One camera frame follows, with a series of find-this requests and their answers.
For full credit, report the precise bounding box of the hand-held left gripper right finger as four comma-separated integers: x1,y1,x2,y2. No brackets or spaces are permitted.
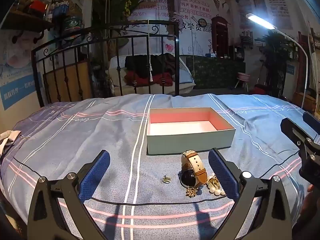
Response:
208,148,293,240

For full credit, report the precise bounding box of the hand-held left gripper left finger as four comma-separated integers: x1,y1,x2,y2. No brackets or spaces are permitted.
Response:
27,149,111,240

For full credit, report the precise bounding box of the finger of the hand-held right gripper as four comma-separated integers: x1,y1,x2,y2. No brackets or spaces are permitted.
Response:
280,117,320,155
302,111,320,132

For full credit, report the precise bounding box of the pearl bracelet with gold charms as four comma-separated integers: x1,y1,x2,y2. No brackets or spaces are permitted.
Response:
206,174,226,196

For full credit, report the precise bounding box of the wristwatch with tan strap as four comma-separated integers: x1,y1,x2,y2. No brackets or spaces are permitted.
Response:
180,150,208,188

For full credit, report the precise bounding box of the gold snowflake brooch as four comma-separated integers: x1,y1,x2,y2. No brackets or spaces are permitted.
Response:
185,186,202,197

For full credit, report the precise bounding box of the pale green box pink inside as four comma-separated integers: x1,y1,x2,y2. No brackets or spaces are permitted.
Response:
146,107,236,155

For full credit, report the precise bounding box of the wooden crate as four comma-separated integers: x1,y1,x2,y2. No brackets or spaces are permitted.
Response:
294,92,317,111

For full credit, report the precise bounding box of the blue plaid bed sheet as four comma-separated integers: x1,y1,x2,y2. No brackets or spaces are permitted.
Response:
0,94,320,240

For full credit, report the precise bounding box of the potted green plant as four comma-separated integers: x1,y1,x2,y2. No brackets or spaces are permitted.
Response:
260,31,288,98

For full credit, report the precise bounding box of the pink stool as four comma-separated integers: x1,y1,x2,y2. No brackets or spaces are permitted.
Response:
234,72,250,92

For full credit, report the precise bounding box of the white cloth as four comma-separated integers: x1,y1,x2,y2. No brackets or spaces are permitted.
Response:
0,130,22,153

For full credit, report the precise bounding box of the wooden board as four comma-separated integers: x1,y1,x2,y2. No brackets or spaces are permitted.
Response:
44,60,91,103

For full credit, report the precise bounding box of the green patterned counter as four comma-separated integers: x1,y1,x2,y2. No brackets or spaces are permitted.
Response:
185,55,247,89

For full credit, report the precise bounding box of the red clothing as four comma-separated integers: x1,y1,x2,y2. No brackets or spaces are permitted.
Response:
125,71,174,87

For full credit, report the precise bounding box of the white floor lamp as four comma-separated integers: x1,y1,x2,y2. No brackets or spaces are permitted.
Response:
246,12,309,110

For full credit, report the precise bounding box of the black clothing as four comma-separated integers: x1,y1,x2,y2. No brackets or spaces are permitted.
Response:
124,53,177,79

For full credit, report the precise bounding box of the red telephone booth cabinet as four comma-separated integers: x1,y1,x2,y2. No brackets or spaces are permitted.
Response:
211,16,229,58

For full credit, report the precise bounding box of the green round tin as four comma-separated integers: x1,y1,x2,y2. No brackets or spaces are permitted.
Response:
62,16,83,31

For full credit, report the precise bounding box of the red box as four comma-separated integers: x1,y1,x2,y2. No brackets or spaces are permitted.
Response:
30,0,47,12

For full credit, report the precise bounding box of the white tassel rope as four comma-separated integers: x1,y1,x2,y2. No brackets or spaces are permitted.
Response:
147,20,154,82

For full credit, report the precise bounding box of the blue skin care wall poster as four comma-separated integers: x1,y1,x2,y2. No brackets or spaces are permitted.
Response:
0,36,43,111

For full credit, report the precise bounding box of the black metal bed frame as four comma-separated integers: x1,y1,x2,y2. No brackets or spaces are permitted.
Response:
31,20,181,107

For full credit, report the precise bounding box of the large printed wall banner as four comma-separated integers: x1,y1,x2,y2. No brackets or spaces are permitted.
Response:
127,0,232,56

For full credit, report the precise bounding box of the wooden wall shelf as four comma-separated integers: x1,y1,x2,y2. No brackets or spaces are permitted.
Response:
1,9,55,43

